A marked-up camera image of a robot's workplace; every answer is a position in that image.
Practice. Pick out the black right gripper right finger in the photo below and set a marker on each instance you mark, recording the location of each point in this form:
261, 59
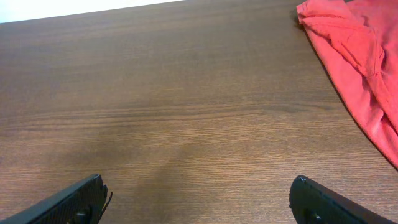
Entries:
311, 202

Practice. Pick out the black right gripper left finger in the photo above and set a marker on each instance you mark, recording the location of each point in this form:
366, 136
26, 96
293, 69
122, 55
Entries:
81, 203

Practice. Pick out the red heathered t-shirt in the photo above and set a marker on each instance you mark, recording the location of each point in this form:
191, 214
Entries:
357, 43

